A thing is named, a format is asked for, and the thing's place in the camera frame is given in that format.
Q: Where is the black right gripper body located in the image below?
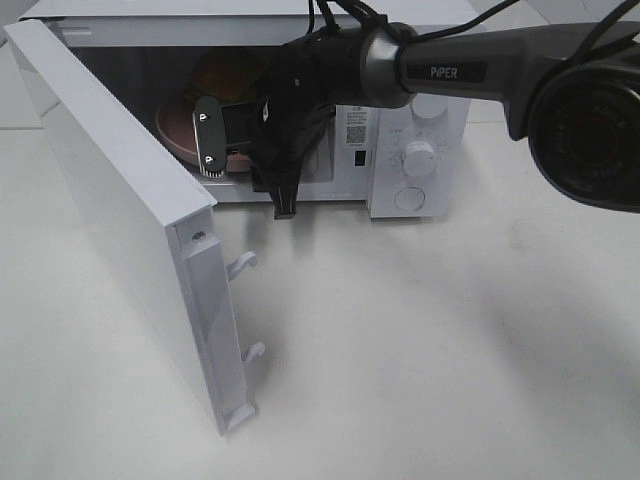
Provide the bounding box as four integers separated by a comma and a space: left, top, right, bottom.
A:
249, 37, 370, 193

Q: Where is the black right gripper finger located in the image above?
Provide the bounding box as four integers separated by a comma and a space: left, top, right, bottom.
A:
267, 165, 302, 220

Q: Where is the burger with lettuce and cheese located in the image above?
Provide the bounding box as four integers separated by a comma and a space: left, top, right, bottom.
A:
184, 47, 266, 105

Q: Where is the round white door button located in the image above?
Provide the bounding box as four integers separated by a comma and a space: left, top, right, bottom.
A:
394, 186, 426, 212

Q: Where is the pink plate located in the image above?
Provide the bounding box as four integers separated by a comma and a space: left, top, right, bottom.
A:
155, 93, 250, 174

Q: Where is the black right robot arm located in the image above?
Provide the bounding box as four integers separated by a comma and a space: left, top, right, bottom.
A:
248, 21, 639, 219

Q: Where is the warning label with QR code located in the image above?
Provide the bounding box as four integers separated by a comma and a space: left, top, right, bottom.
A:
344, 106, 369, 148

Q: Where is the upper white power knob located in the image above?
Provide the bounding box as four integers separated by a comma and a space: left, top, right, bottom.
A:
410, 94, 449, 121

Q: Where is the lower white timer knob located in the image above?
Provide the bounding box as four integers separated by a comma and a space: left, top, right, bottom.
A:
401, 141, 437, 178

